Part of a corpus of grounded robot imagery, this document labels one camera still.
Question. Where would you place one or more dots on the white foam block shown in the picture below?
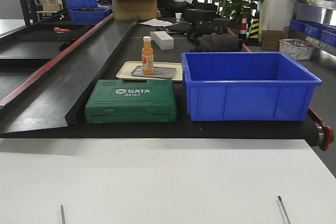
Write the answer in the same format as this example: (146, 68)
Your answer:
(162, 39)

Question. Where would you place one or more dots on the large cardboard box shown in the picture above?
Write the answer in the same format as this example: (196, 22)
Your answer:
(128, 9)

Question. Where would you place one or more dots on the green SATA tool case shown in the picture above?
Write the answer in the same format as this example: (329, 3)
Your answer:
(116, 101)

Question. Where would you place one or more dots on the cream plastic tray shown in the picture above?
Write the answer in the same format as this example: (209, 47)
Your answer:
(127, 68)

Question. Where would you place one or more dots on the orange juice bottle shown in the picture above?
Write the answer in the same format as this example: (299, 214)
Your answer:
(147, 56)

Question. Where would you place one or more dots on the brown cardboard box floor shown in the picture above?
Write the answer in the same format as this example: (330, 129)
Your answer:
(270, 39)

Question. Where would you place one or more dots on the black sloped metal ramp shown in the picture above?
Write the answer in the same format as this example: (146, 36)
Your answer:
(51, 96)

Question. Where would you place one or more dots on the striped traffic cone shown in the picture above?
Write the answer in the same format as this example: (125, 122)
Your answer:
(253, 37)

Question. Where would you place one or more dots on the large blue plastic bin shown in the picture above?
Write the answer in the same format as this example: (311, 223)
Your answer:
(246, 86)

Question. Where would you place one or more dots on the white paper cup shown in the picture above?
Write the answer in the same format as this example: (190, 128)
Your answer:
(178, 17)

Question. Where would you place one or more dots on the blue crate far left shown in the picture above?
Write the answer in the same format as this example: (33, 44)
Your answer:
(88, 15)

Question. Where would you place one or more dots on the dark folded cloth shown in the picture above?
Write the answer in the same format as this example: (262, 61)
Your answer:
(218, 43)

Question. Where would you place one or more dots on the screwdriver metal shaft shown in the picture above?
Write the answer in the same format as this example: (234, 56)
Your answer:
(62, 214)

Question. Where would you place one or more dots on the red conveyor end bracket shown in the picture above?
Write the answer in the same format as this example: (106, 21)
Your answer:
(325, 133)

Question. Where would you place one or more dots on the small metal tray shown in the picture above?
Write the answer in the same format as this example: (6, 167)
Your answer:
(159, 72)

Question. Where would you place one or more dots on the white wire basket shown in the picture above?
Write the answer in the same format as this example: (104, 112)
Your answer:
(295, 48)

